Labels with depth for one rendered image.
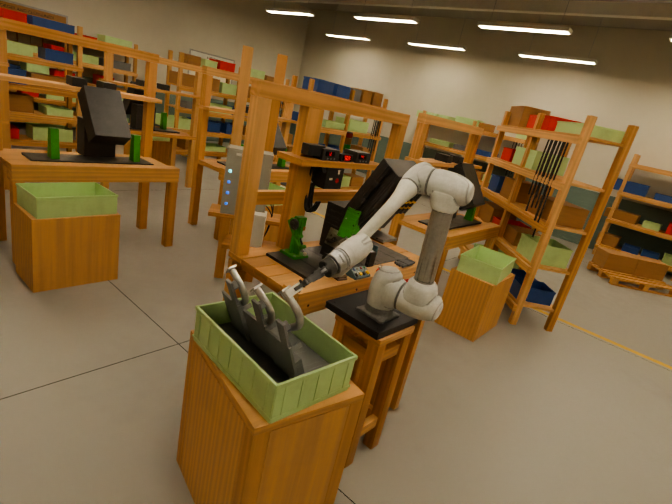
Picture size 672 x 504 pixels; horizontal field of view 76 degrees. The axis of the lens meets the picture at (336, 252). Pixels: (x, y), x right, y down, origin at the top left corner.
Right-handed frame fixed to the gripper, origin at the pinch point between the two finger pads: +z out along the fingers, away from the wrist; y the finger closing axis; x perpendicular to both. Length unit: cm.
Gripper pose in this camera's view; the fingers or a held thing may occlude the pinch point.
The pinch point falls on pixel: (292, 291)
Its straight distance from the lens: 158.2
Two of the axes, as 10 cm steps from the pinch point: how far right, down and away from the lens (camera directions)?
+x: 5.6, 8.3, -0.2
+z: -7.1, 4.6, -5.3
